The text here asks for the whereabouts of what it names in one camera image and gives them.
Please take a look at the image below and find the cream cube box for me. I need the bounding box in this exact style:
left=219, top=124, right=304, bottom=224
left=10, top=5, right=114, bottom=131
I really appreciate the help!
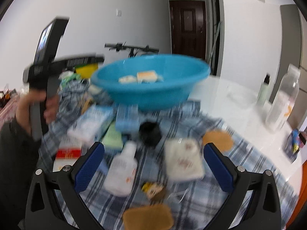
left=136, top=70, right=158, bottom=83

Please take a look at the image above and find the pale teal tall box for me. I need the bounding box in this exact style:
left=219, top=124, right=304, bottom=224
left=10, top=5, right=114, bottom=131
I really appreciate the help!
left=156, top=75, right=164, bottom=82

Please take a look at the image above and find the person's left hand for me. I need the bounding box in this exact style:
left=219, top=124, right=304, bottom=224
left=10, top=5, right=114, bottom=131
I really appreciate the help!
left=15, top=92, right=60, bottom=136

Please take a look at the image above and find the green tissue box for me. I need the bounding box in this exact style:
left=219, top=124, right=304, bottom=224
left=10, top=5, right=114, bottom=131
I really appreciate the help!
left=59, top=71, right=82, bottom=89

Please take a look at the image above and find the white red gold box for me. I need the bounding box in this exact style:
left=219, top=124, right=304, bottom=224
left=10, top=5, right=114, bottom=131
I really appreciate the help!
left=53, top=135, right=82, bottom=172

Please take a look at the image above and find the yellow tub green rim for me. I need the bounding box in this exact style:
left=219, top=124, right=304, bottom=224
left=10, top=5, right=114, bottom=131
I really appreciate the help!
left=75, top=63, right=98, bottom=79

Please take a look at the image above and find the small white squeeze bottle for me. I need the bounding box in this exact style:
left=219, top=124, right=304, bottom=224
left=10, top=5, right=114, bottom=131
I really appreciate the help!
left=103, top=141, right=138, bottom=197

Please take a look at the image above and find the white blue medicine box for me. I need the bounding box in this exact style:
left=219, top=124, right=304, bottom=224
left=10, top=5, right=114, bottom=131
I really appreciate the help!
left=67, top=105, right=114, bottom=145

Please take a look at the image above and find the black bicycle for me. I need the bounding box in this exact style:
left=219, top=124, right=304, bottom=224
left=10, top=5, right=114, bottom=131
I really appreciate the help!
left=105, top=43, right=159, bottom=58

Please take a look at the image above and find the cream rectangular box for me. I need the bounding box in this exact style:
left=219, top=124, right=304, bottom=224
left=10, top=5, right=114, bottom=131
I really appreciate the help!
left=118, top=75, right=137, bottom=84

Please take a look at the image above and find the orange soap bar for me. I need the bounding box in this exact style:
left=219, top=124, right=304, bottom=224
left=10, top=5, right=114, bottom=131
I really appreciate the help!
left=202, top=130, right=234, bottom=153

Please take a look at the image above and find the light blue wipes pack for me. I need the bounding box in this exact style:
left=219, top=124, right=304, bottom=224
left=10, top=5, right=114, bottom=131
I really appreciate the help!
left=115, top=105, right=140, bottom=135

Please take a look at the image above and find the blue plastic basin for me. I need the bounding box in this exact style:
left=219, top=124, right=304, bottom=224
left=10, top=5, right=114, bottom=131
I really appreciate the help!
left=91, top=54, right=211, bottom=111

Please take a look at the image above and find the white tissue packet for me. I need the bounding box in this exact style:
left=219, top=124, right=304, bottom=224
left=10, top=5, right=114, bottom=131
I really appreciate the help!
left=164, top=138, right=205, bottom=182

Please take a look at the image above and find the blue plaid shirt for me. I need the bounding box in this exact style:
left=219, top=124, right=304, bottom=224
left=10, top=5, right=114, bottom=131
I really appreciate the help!
left=38, top=78, right=300, bottom=230

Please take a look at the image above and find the white lotion bottle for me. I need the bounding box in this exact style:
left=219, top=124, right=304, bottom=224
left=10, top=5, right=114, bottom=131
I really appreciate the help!
left=265, top=64, right=301, bottom=132

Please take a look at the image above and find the green pump bottle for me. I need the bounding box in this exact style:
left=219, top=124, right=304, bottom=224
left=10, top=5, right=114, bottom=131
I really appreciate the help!
left=257, top=73, right=270, bottom=106

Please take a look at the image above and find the clear plastic soap dish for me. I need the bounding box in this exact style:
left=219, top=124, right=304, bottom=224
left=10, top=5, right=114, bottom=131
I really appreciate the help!
left=227, top=88, right=257, bottom=109

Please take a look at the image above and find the dark brown door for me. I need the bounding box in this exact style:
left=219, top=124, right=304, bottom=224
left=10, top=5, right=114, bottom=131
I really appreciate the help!
left=169, top=0, right=206, bottom=60

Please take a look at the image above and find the grey beige refrigerator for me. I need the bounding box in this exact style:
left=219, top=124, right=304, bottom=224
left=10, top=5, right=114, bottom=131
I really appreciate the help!
left=268, top=4, right=307, bottom=130

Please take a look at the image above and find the white wall switch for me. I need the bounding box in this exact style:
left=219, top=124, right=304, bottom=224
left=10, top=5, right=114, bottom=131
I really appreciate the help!
left=116, top=9, right=122, bottom=17

